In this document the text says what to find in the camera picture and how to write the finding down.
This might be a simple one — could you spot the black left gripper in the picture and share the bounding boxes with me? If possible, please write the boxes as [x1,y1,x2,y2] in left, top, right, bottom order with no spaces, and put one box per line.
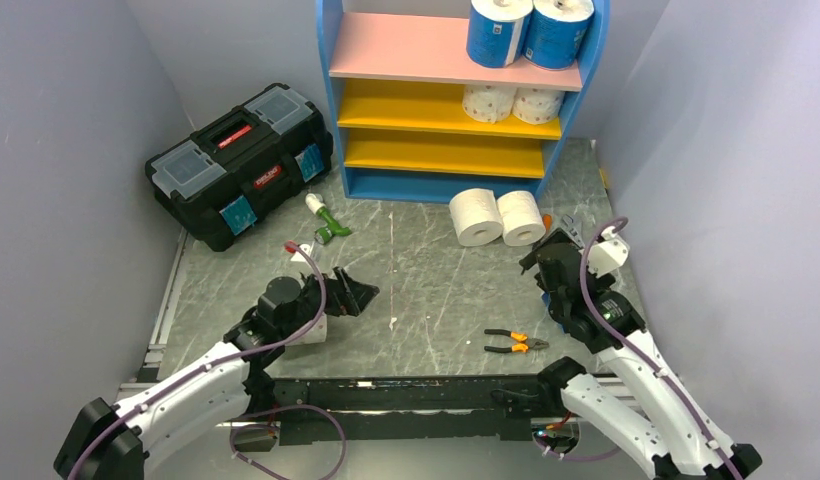
[280,264,379,339]

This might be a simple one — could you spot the plain white roll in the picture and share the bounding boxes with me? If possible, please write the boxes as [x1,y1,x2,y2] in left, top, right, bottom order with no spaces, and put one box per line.
[497,190,547,247]
[449,188,503,247]

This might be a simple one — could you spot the white dotted roll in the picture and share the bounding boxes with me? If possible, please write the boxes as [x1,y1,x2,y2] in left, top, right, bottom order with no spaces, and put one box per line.
[462,84,517,124]

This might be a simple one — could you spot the blue cartoon roll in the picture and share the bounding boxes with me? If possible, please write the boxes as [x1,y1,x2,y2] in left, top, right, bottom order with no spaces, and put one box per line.
[523,0,595,70]

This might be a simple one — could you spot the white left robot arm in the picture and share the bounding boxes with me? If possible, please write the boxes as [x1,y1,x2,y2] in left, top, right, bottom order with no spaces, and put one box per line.
[54,267,380,479]

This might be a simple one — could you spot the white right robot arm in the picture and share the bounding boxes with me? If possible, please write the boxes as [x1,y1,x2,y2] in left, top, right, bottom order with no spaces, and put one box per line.
[519,222,763,479]

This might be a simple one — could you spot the blue shelf unit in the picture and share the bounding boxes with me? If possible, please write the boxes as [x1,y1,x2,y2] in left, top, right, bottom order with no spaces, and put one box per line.
[315,1,610,203]

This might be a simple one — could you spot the green pipe valve fitting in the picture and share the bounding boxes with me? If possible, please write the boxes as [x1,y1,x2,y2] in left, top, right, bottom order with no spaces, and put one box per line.
[305,193,352,245]

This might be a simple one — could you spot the black toolbox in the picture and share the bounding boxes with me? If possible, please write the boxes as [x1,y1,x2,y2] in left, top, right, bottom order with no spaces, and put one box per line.
[144,83,334,252]

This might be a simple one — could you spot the red handled adjustable wrench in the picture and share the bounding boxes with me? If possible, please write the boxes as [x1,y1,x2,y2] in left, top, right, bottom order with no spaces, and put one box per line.
[560,214,583,245]

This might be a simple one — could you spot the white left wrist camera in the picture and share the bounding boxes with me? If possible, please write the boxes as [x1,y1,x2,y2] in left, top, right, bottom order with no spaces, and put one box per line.
[286,242,322,276]

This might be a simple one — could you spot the orange handled pliers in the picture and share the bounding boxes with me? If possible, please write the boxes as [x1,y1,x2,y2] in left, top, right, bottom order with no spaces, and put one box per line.
[483,329,550,354]

